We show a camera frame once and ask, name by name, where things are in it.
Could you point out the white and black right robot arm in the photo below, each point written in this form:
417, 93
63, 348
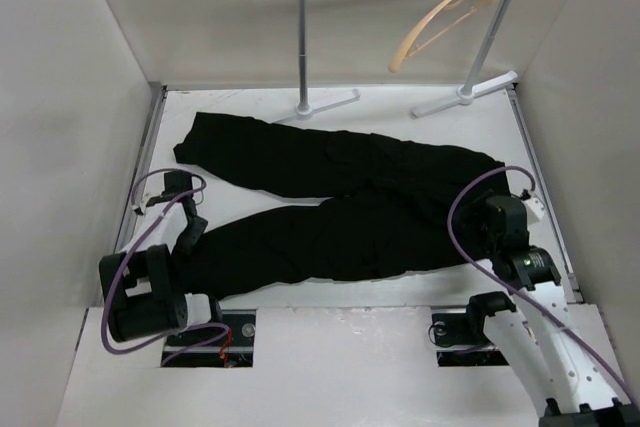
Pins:
528, 320

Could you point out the black trousers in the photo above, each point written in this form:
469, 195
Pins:
360, 206

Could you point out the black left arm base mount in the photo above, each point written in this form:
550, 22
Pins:
203, 348

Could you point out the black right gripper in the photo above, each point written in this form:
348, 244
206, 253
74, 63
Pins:
471, 227

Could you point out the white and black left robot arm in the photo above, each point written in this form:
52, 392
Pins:
141, 288

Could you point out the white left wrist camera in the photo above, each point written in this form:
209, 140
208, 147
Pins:
145, 203

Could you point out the beige plastic hanger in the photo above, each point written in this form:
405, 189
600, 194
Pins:
436, 23

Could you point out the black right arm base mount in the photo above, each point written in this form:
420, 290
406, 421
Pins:
457, 346

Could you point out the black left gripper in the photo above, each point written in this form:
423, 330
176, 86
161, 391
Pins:
188, 242

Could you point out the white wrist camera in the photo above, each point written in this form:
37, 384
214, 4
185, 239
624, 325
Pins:
535, 208
145, 203

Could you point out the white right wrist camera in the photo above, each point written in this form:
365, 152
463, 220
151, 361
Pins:
535, 208

